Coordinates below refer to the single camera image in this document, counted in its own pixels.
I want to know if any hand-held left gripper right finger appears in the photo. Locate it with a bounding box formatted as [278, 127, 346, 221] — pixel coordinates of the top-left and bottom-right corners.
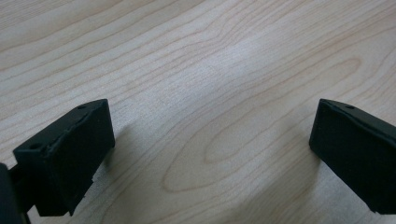
[308, 98, 396, 216]

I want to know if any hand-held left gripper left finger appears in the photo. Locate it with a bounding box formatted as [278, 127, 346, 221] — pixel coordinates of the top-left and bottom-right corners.
[12, 98, 116, 217]

